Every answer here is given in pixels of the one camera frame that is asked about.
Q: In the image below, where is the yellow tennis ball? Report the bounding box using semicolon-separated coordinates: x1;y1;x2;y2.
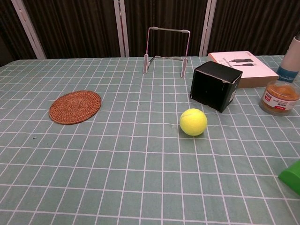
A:
180;108;208;136

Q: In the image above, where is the black cardboard box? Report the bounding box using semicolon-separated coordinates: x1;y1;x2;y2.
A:
189;60;243;113

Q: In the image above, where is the white flat product box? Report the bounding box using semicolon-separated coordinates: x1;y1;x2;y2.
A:
207;51;279;89

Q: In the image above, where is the green checked tablecloth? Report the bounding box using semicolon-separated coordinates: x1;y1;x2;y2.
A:
0;55;300;225

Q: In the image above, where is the round woven rattan coaster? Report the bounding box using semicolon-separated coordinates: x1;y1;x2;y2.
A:
48;90;102;125

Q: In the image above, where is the clear jar of rubber bands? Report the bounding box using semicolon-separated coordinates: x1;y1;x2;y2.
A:
259;79;300;116

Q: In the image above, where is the white bottle with blue band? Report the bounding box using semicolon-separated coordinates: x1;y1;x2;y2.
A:
276;36;300;83

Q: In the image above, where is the green toy building block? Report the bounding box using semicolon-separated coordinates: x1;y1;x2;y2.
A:
278;160;300;195

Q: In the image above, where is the metal wire stand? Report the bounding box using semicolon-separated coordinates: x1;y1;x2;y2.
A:
142;26;191;78

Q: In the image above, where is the white screen frame post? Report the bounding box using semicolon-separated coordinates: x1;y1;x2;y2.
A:
11;0;47;60
198;0;218;57
113;0;130;58

